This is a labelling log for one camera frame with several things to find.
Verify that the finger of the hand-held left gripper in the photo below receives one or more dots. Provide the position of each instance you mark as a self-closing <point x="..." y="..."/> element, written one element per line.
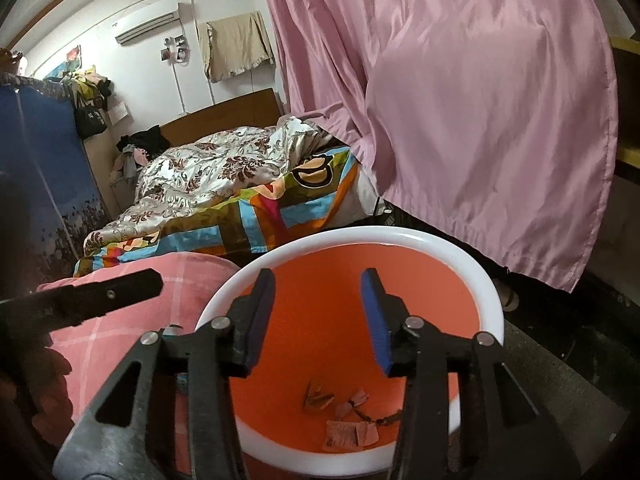
<point x="100" y="297"/>

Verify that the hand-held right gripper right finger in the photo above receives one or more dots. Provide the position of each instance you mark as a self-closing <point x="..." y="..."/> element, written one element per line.
<point x="375" y="320"/>

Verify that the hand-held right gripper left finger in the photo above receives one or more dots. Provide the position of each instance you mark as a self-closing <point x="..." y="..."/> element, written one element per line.
<point x="260" y="320"/>

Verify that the orange bin with white rim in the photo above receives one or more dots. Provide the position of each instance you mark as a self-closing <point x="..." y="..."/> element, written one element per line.
<point x="320" y="270"/>

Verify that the small torn paper scrap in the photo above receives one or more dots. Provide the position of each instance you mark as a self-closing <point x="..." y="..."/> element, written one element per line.
<point x="356" y="399"/>

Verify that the dried brown stem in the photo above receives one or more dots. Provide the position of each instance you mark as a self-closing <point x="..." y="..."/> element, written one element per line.
<point x="385" y="417"/>

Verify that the printed paper scrap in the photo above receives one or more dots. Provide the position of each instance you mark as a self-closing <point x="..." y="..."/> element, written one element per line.
<point x="345" y="432"/>

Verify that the pink checked bedding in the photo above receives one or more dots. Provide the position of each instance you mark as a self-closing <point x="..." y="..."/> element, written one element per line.
<point x="100" y="350"/>

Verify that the colourful patchwork bedsheet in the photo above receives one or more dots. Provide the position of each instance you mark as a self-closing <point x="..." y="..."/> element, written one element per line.
<point x="250" y="225"/>

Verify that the beige slipper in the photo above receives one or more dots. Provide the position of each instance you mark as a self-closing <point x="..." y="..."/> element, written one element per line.
<point x="507" y="296"/>

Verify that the blue fabric wardrobe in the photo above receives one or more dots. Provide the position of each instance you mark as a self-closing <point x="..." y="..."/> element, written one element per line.
<point x="45" y="160"/>

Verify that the pile of clothes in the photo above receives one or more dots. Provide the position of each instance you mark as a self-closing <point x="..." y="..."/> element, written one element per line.
<point x="140" y="150"/>

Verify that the floral quilt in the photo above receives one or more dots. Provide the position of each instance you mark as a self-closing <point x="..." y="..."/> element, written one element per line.
<point x="200" y="175"/>

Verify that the black hanging bag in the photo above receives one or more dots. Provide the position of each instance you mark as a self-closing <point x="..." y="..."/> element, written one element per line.
<point x="90" y="117"/>

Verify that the white paper note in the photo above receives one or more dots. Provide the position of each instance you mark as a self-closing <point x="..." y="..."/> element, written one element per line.
<point x="119" y="112"/>

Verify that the wooden headboard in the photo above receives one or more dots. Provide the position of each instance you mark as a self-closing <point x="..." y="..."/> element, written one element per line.
<point x="225" y="115"/>

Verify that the hanging clothes bundle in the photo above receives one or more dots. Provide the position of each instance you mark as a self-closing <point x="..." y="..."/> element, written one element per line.
<point x="92" y="82"/>

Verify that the pink curtain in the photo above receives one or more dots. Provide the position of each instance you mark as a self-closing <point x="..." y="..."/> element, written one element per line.
<point x="450" y="110"/>

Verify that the brown cap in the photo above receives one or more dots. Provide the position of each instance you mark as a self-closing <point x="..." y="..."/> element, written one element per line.
<point x="10" y="62"/>

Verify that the beige hanging towel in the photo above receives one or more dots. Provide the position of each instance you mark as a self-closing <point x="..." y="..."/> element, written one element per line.
<point x="235" y="47"/>

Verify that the white air conditioner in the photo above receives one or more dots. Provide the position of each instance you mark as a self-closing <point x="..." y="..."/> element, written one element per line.
<point x="147" y="22"/>

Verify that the yellow wooden shelf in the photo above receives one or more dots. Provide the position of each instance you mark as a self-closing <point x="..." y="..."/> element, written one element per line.
<point x="629" y="155"/>

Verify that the wall poster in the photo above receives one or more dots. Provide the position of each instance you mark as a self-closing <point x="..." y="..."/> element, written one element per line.
<point x="67" y="62"/>

